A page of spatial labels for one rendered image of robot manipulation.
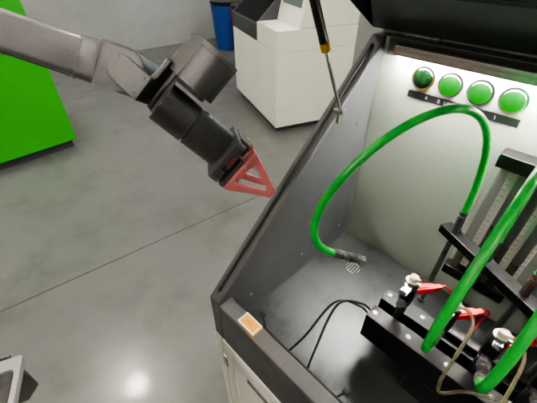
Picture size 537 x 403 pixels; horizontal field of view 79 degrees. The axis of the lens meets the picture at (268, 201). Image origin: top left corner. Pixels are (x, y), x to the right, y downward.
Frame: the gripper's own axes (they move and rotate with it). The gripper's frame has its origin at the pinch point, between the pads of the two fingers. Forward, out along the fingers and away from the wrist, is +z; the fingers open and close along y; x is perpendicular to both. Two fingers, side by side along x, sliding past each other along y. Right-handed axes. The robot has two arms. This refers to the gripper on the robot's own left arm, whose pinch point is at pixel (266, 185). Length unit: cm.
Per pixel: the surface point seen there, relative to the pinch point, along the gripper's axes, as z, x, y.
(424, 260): 61, -8, 22
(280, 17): 19, -80, 315
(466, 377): 51, 2, -13
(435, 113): 11.4, -25.3, -2.2
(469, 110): 16.4, -29.9, -0.9
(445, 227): 44.5, -16.7, 10.5
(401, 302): 37.5, 1.0, -2.4
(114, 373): 37, 131, 70
